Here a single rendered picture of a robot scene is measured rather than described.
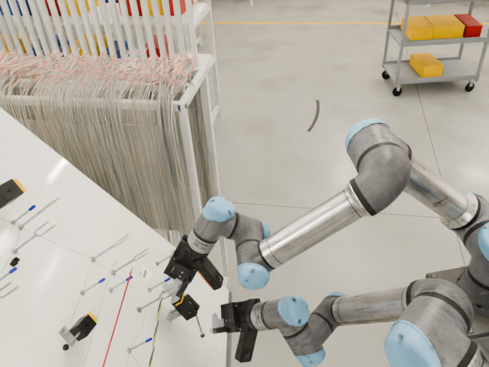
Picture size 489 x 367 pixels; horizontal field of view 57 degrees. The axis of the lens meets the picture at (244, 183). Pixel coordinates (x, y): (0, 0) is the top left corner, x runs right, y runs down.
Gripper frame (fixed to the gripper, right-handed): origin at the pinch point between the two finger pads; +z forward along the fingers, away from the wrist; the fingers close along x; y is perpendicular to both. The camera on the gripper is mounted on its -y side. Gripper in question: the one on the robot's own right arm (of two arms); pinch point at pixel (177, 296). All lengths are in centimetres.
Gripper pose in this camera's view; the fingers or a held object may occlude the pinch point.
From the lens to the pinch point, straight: 139.2
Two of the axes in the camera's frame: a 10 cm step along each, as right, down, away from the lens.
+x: -1.5, 4.3, -8.9
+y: -8.8, -4.7, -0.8
